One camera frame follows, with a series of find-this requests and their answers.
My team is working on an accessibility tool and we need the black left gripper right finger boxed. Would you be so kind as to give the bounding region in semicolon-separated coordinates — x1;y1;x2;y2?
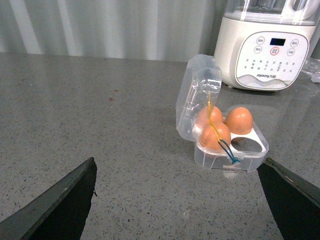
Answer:
257;157;320;240

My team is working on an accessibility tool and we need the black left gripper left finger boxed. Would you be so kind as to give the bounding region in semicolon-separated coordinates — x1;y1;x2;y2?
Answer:
0;157;97;240

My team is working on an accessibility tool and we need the clear plastic egg box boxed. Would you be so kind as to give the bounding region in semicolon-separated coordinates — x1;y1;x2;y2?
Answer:
175;54;269;172

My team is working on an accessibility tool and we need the brown egg back right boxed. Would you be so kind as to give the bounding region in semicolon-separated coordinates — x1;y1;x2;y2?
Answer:
224;107;254;135

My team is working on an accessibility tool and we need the brown egg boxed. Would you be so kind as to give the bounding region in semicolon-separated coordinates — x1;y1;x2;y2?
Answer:
195;106;223;129
199;121;231;151
224;107;254;135

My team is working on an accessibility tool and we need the brown egg front left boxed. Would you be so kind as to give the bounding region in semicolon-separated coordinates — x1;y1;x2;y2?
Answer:
199;121;231;151

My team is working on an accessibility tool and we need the brown egg back left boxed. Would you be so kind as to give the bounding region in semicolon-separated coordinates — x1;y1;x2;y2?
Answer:
195;106;223;129

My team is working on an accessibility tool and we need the blue rubber band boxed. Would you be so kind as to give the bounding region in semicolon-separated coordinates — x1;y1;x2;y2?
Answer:
218;139;241;164

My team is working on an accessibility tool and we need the yellow rubber band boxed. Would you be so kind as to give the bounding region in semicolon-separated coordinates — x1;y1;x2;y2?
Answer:
207;92;222;144

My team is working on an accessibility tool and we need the clear plastic bag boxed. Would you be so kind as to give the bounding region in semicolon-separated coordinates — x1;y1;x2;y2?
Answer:
300;57;320;84

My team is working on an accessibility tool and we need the white Joyoung blender appliance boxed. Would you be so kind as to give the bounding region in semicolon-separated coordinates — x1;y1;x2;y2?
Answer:
214;0;320;91

